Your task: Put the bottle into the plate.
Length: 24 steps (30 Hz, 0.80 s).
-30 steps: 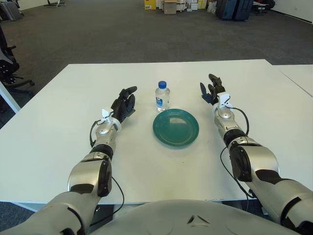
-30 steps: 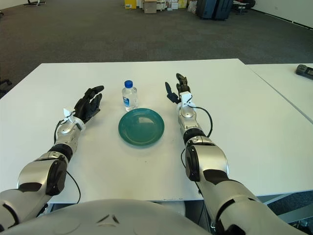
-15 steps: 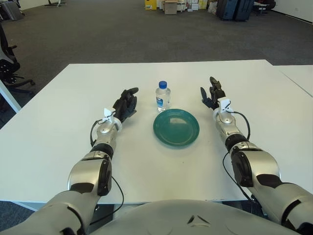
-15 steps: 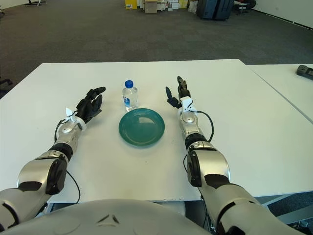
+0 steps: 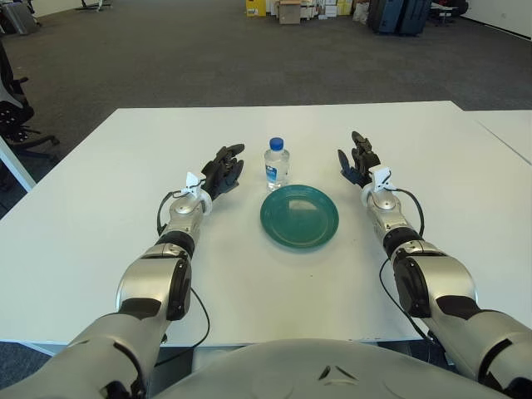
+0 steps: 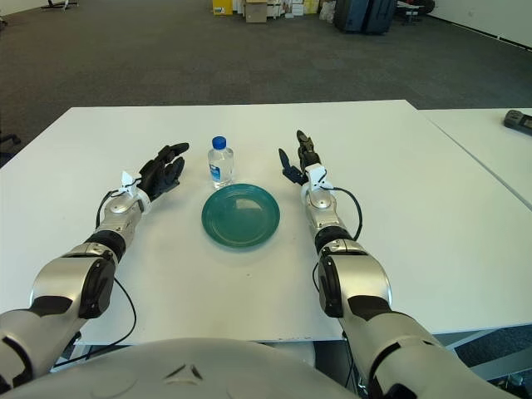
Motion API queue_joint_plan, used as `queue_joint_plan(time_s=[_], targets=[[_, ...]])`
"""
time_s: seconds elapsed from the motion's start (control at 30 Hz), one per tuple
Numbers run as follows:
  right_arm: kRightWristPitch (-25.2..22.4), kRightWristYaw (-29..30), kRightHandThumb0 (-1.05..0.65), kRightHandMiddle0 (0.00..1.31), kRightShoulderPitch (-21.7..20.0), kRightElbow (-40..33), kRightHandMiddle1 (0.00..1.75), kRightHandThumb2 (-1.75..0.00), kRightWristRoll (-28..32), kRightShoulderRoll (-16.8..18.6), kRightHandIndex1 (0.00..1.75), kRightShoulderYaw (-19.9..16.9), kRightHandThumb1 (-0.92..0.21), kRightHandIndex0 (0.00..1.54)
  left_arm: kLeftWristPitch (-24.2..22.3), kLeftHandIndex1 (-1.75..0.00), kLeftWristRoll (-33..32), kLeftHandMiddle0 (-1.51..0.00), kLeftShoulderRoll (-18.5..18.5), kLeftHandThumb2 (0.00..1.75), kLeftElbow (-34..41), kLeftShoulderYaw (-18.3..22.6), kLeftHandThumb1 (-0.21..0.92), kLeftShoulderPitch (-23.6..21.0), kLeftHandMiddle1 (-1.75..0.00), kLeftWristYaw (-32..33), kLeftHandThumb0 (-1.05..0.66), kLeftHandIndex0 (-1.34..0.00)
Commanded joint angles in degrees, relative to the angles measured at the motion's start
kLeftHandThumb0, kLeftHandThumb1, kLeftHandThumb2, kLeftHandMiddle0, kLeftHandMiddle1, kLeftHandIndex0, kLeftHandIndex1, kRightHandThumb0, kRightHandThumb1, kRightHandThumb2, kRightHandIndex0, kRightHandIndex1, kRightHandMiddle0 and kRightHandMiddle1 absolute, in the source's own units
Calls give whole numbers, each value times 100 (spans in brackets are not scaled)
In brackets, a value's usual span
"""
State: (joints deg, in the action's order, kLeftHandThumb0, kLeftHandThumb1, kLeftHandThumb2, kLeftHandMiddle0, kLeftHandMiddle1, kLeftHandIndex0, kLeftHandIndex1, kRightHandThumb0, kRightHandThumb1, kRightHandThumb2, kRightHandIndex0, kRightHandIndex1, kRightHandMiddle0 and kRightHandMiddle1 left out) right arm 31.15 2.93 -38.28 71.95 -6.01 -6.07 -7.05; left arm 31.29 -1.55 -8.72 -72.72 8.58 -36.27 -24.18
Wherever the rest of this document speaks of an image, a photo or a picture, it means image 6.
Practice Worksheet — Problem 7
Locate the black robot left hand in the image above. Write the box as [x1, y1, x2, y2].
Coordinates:
[138, 142, 190, 204]

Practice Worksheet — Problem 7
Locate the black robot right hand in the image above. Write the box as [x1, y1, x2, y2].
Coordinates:
[278, 130, 323, 187]

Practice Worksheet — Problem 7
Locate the clear bottle with blue cap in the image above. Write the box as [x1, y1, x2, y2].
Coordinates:
[206, 135, 235, 190]

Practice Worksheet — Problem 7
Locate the green round plate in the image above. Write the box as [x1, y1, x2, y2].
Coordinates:
[201, 182, 282, 253]

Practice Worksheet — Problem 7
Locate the black suitcase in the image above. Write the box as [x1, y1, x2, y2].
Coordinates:
[334, 0, 369, 33]

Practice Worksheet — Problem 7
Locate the white carton stack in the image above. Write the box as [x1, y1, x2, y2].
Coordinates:
[284, 0, 321, 18]

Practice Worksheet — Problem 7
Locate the brown cardboard box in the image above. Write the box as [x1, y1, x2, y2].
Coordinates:
[244, 0, 268, 24]

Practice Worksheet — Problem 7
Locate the dark blue suitcase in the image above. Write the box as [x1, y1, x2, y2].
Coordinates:
[361, 0, 396, 36]

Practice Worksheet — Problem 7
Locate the black rolling chair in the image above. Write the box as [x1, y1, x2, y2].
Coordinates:
[394, 0, 436, 26]

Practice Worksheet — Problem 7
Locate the grey robot torso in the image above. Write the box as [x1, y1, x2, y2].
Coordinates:
[0, 336, 362, 399]

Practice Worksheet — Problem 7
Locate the black handheld device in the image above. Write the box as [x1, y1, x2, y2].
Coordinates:
[503, 110, 532, 136]

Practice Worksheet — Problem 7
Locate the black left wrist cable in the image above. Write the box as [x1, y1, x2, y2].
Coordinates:
[95, 182, 126, 230]

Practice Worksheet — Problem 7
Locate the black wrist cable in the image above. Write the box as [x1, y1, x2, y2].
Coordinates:
[332, 186, 362, 242]
[95, 182, 126, 230]

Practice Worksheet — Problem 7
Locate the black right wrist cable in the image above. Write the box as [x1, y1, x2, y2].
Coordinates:
[332, 186, 362, 242]

